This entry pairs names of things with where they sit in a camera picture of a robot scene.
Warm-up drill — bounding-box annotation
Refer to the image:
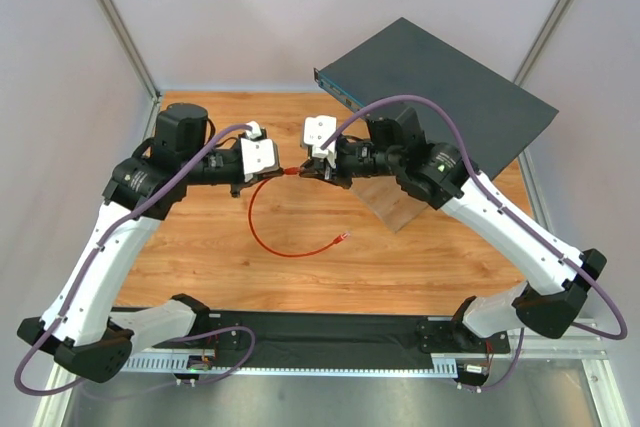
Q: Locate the dark blue network switch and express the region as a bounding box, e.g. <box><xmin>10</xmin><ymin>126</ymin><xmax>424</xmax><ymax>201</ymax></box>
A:
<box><xmin>314</xmin><ymin>18</ymin><xmax>558</xmax><ymax>178</ymax></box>

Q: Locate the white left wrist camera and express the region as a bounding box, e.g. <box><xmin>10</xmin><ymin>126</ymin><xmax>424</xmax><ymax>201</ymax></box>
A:
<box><xmin>240</xmin><ymin>121</ymin><xmax>280</xmax><ymax>182</ymax></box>

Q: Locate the aluminium frame post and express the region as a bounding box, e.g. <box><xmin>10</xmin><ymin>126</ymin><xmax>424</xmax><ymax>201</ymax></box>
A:
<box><xmin>512</xmin><ymin>0</ymin><xmax>574</xmax><ymax>87</ymax></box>
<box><xmin>96</xmin><ymin>0</ymin><xmax>161</xmax><ymax>101</ymax></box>

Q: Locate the left aluminium frame post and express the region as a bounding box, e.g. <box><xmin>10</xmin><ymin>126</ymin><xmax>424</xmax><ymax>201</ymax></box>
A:
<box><xmin>96</xmin><ymin>0</ymin><xmax>161</xmax><ymax>101</ymax></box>

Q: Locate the right aluminium frame post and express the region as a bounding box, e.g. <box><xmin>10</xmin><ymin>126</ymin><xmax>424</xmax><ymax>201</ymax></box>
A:
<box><xmin>512</xmin><ymin>0</ymin><xmax>574</xmax><ymax>87</ymax></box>

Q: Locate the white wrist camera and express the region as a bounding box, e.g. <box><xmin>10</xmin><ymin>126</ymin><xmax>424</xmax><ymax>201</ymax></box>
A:
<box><xmin>301</xmin><ymin>115</ymin><xmax>337</xmax><ymax>168</ymax></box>
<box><xmin>240</xmin><ymin>121</ymin><xmax>280</xmax><ymax>182</ymax></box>

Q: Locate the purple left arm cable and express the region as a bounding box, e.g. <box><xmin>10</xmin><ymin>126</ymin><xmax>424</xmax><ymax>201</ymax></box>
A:
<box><xmin>13</xmin><ymin>124</ymin><xmax>259</xmax><ymax>402</ymax></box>

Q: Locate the wooden switch stand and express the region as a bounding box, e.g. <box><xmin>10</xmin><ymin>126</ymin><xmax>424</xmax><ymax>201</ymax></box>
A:
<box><xmin>351</xmin><ymin>177</ymin><xmax>428</xmax><ymax>233</ymax></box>

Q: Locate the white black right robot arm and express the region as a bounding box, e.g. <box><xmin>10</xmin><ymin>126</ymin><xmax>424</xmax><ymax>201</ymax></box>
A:
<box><xmin>300</xmin><ymin>108</ymin><xmax>606</xmax><ymax>348</ymax></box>

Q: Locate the red ethernet cable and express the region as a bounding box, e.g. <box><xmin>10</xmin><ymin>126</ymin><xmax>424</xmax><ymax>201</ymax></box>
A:
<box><xmin>247</xmin><ymin>165</ymin><xmax>352</xmax><ymax>258</ymax></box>

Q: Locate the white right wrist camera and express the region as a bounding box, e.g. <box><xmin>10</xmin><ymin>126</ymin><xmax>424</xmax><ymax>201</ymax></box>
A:
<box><xmin>301</xmin><ymin>115</ymin><xmax>337</xmax><ymax>168</ymax></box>

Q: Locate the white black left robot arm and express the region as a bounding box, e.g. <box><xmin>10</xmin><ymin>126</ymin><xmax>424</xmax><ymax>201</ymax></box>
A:
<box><xmin>17</xmin><ymin>103</ymin><xmax>283</xmax><ymax>383</ymax></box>

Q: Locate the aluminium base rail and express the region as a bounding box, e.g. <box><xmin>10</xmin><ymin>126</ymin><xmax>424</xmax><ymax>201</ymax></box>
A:
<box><xmin>123</xmin><ymin>316</ymin><xmax>606</xmax><ymax>379</ymax></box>

